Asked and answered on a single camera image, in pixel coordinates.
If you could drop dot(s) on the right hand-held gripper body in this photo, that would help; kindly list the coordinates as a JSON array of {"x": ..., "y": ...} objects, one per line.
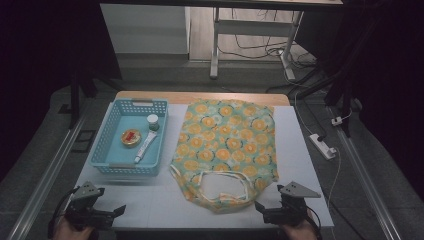
[{"x": 290, "y": 213}]

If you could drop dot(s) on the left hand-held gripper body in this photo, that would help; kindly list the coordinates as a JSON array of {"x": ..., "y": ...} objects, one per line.
[{"x": 86, "y": 213}]

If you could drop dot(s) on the blue perforated plastic basket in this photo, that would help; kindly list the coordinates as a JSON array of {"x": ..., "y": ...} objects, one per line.
[{"x": 116, "y": 156}]

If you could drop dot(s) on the white tube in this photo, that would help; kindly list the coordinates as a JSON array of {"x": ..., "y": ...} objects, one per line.
[{"x": 145, "y": 146}]

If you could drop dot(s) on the lemon print cloth bag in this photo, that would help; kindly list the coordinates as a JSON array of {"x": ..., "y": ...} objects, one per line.
[{"x": 226, "y": 143}]

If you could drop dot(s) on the round gold tin red label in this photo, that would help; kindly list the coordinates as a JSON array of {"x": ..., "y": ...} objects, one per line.
[{"x": 130, "y": 137}]

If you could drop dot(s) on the small white green jar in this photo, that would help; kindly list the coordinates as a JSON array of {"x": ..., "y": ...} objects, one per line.
[{"x": 153, "y": 121}]

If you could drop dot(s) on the person's right hand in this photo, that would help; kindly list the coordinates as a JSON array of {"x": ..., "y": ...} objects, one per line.
[{"x": 300, "y": 232}]

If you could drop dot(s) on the person's left hand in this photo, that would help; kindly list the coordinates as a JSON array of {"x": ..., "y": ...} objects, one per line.
[{"x": 70, "y": 233}]

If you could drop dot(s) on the white table mat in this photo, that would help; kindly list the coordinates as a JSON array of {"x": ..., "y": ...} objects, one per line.
[{"x": 293, "y": 160}]

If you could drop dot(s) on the black floor plate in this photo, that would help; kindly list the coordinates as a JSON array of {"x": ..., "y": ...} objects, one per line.
[{"x": 84, "y": 141}]

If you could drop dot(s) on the white power strip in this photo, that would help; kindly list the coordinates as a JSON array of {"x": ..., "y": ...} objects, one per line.
[{"x": 321, "y": 146}]

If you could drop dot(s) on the small white adapter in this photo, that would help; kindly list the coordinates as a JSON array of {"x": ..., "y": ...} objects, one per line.
[{"x": 337, "y": 121}]

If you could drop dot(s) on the black stand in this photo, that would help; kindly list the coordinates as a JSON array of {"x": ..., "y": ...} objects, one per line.
[
  {"x": 75, "y": 100},
  {"x": 345, "y": 100}
]

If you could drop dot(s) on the black curtain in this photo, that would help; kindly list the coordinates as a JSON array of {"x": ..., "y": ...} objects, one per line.
[
  {"x": 40, "y": 50},
  {"x": 393, "y": 66}
]

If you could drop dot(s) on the white cabinet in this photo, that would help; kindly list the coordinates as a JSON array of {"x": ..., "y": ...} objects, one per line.
[{"x": 143, "y": 30}]

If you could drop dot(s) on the aluminium rail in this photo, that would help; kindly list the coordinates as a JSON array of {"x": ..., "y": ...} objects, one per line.
[
  {"x": 46, "y": 180},
  {"x": 363, "y": 173}
]

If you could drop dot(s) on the white desk frame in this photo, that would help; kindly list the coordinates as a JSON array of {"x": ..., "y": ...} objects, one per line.
[{"x": 253, "y": 28}]

